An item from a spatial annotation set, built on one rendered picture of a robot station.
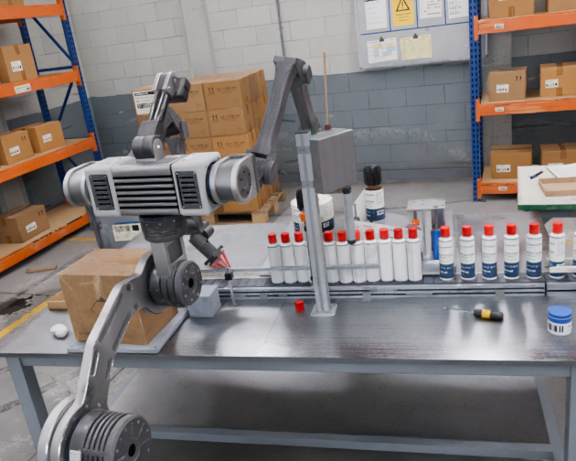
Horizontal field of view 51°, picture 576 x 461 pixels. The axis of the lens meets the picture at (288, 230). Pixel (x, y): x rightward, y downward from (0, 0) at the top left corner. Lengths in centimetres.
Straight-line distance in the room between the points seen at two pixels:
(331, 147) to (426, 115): 464
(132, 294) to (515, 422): 163
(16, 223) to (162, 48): 278
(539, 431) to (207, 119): 408
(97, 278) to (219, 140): 369
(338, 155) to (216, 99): 366
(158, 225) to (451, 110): 512
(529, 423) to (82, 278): 181
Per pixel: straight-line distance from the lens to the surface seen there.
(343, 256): 226
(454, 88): 656
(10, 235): 623
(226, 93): 560
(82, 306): 226
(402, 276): 228
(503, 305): 223
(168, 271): 184
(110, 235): 467
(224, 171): 165
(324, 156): 201
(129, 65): 783
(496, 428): 266
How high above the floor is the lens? 187
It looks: 20 degrees down
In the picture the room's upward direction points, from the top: 8 degrees counter-clockwise
